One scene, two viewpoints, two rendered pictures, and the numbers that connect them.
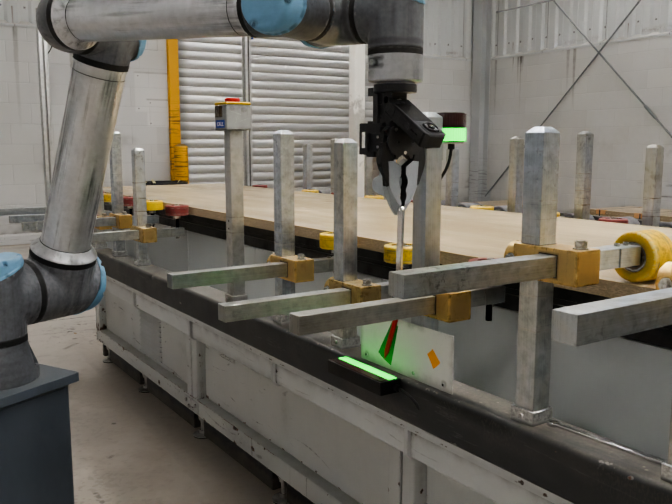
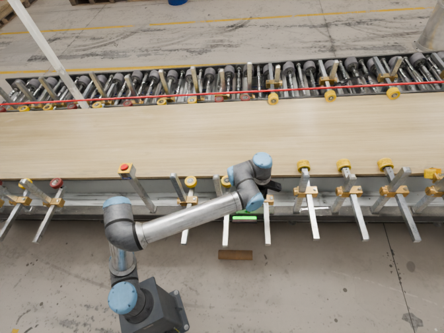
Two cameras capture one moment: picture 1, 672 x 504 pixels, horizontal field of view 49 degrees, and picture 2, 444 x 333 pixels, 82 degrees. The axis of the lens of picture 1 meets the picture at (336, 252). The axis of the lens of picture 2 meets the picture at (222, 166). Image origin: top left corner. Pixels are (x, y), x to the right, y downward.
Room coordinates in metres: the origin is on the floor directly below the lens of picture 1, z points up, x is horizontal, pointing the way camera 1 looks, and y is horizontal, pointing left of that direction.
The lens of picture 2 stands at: (0.86, 0.55, 2.31)
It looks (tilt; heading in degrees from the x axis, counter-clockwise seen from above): 53 degrees down; 315
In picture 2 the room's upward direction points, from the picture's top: 10 degrees counter-clockwise
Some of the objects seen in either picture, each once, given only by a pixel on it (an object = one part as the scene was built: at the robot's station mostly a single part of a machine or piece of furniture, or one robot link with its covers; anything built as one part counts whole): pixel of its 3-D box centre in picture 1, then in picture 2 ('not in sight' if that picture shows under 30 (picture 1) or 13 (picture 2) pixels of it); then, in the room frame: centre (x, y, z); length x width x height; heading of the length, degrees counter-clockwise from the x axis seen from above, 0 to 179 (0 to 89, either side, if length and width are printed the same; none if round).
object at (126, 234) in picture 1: (121, 236); (51, 213); (2.45, 0.72, 0.81); 0.43 x 0.03 x 0.04; 124
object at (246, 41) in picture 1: (251, 120); not in sight; (4.23, 0.48, 1.25); 0.15 x 0.08 x 1.10; 34
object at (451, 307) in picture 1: (434, 299); (262, 199); (1.26, -0.17, 0.85); 0.13 x 0.06 x 0.05; 34
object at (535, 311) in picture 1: (536, 291); (300, 195); (1.07, -0.30, 0.90); 0.03 x 0.03 x 0.48; 34
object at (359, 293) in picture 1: (351, 293); not in sight; (1.47, -0.03, 0.82); 0.13 x 0.06 x 0.05; 34
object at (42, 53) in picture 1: (55, 127); not in sight; (3.64, 1.37, 1.20); 0.15 x 0.12 x 1.00; 34
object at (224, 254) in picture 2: not in sight; (235, 254); (1.39, 0.03, 0.04); 0.30 x 0.08 x 0.08; 34
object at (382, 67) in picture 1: (394, 71); (261, 176); (1.23, -0.09, 1.23); 0.10 x 0.09 x 0.05; 124
